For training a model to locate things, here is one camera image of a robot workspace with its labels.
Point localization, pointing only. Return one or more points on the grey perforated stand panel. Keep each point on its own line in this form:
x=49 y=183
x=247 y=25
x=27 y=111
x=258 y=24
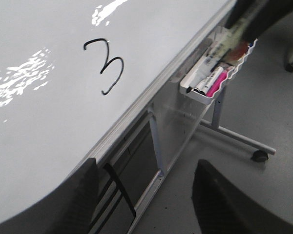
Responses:
x=175 y=118

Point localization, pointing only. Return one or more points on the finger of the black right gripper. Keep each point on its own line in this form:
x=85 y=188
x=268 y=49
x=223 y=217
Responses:
x=273 y=11
x=241 y=6

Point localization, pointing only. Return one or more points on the black-capped white marker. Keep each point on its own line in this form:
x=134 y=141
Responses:
x=200 y=85
x=211 y=80

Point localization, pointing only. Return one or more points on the white wavy-edged marker tray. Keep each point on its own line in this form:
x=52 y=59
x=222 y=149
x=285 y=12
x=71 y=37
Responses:
x=232 y=71

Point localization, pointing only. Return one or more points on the black strap bands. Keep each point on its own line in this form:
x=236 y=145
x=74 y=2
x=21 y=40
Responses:
x=114 y=213

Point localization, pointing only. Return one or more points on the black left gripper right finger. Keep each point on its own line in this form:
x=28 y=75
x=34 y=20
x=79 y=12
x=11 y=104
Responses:
x=221 y=208

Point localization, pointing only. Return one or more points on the white black-tip whiteboard marker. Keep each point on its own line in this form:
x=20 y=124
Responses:
x=215 y=54

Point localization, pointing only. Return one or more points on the dark panel with grey frame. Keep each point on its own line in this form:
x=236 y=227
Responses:
x=134 y=161

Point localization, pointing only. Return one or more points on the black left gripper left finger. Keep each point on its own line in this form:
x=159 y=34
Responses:
x=66 y=210

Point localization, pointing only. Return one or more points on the white whiteboard with aluminium frame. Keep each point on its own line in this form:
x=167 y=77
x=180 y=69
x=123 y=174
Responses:
x=70 y=71

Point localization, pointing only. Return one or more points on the grey stand leg with caster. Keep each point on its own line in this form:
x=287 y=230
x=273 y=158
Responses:
x=262 y=151

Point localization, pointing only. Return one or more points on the pink highlighter marker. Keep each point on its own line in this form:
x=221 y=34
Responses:
x=217 y=83

